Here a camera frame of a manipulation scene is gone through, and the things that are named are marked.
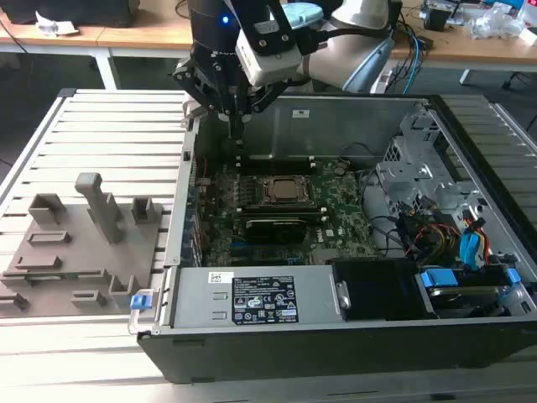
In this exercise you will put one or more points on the metal drive cage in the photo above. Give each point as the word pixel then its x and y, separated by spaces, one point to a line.
pixel 403 172

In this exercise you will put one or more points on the clear plastic bag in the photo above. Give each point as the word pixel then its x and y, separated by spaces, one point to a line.
pixel 495 21

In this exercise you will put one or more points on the wooden desk with white frame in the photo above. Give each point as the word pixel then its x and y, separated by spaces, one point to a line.
pixel 147 33

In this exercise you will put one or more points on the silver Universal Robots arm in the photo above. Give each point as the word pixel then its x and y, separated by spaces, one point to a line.
pixel 335 63

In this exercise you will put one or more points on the white sticker on case wall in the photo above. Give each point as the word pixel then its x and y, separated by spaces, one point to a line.
pixel 300 112

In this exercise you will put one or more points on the black speaker box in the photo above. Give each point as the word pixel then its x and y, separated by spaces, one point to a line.
pixel 396 14

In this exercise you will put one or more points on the white barcode sticker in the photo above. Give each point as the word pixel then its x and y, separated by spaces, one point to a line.
pixel 220 277

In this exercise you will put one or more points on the blue disk carrier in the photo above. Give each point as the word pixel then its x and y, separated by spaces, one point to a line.
pixel 438 279

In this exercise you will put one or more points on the black fan shroud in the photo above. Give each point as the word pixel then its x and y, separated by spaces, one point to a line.
pixel 377 289

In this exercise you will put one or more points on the grey power supply unit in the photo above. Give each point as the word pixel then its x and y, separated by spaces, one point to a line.
pixel 201 302

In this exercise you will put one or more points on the crumpled white paper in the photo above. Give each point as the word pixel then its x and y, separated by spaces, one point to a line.
pixel 56 25

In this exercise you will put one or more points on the black power supply label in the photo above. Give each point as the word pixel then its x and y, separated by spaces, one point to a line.
pixel 264 300

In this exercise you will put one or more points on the silver CPU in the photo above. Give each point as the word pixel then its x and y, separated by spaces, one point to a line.
pixel 289 189

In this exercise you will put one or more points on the silver hard disk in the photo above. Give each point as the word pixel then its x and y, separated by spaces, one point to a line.
pixel 457 294

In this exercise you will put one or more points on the black graphics card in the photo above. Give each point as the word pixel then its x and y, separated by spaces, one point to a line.
pixel 274 230

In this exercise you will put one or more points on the small dark electronic device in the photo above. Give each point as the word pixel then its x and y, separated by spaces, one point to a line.
pixel 436 17

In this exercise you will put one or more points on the white power strip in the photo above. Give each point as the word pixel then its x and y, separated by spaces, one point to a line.
pixel 382 82

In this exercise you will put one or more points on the green motherboard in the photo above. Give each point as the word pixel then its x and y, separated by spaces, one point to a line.
pixel 344 210

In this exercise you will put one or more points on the black open PC case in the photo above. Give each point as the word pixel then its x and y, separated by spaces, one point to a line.
pixel 293 352

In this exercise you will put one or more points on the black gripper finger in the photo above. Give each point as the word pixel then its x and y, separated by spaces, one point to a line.
pixel 221 92
pixel 262 101

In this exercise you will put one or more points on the coin cell battery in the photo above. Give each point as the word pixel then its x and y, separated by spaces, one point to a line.
pixel 340 170

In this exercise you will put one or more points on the black case on desk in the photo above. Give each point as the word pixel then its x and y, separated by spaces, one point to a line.
pixel 84 12

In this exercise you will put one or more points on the grey parts rack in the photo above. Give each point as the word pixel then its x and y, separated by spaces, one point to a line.
pixel 84 260

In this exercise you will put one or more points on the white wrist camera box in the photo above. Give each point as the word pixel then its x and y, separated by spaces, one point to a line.
pixel 260 63

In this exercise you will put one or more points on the blue case latch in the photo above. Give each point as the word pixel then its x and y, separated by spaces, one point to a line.
pixel 140 302

